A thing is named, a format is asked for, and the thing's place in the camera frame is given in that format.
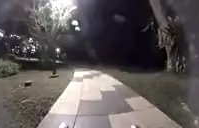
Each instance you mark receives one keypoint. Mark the tree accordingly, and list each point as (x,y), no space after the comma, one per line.
(48,30)

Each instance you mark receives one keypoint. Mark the low bush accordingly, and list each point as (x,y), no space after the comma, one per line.
(2,69)

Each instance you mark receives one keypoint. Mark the small stump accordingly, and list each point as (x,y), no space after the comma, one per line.
(28,83)

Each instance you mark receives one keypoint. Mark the robot's own part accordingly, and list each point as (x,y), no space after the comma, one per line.
(62,125)
(133,126)

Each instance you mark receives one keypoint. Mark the pale paved slab path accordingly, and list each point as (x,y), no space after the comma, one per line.
(97,100)

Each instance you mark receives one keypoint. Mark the tree trunk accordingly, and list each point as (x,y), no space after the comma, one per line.
(168,40)

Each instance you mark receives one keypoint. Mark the grass area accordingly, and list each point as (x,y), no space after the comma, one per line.
(23,96)
(160,90)

